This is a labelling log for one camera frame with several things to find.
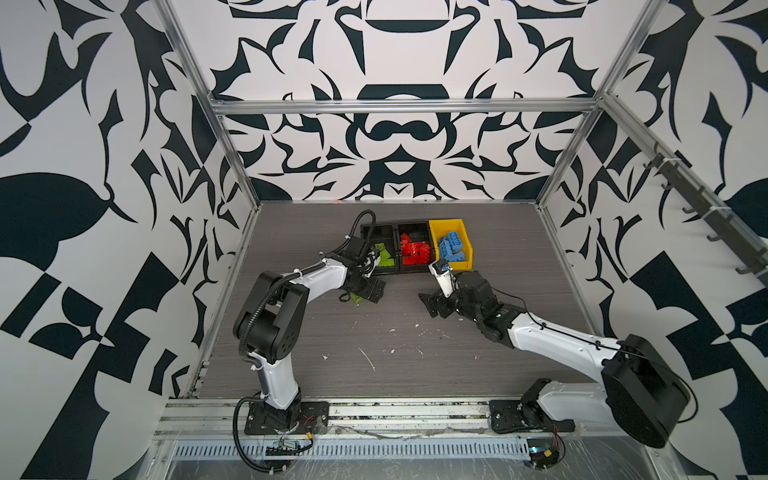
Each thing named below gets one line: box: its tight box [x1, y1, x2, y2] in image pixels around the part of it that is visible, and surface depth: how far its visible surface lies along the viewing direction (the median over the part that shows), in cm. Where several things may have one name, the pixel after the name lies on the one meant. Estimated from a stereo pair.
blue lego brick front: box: [438, 231, 465, 262], surface depth 102 cm
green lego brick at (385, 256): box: [375, 242, 395, 267], surface depth 104 cm
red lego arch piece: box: [400, 233, 431, 265], surface depth 101 cm
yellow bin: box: [428, 218, 473, 270], surface depth 104 cm
